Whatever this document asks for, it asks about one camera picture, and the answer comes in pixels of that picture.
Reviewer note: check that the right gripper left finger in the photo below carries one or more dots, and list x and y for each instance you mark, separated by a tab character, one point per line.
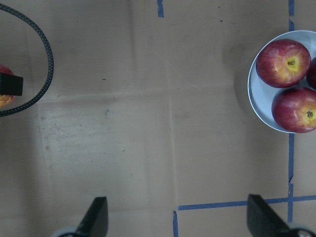
95	221

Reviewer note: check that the light blue plate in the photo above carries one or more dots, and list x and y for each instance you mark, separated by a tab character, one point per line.
260	94

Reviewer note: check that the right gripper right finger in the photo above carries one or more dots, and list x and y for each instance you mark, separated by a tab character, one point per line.
262	220

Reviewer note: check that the red apple on plate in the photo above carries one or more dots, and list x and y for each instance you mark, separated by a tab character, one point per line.
283	63
294	109
311	74

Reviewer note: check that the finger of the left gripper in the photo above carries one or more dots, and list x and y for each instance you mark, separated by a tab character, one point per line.
11	85

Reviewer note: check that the yellow red apple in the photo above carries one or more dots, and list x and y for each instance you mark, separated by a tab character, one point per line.
6	99

